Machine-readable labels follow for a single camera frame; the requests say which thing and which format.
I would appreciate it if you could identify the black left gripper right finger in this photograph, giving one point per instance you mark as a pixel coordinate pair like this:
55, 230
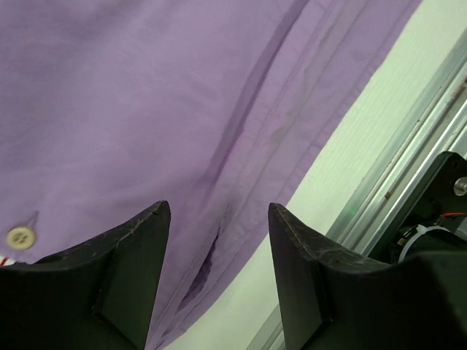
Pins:
333, 298

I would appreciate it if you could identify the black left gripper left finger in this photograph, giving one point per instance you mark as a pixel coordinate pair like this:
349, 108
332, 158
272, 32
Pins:
98, 294

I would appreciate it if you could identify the purple trousers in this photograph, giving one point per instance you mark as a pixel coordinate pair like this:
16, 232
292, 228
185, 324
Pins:
218, 107

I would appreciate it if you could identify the aluminium frame rail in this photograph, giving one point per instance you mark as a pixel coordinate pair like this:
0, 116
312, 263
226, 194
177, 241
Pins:
435, 124

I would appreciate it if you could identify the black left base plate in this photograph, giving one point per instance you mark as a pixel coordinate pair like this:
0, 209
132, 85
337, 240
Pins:
429, 217

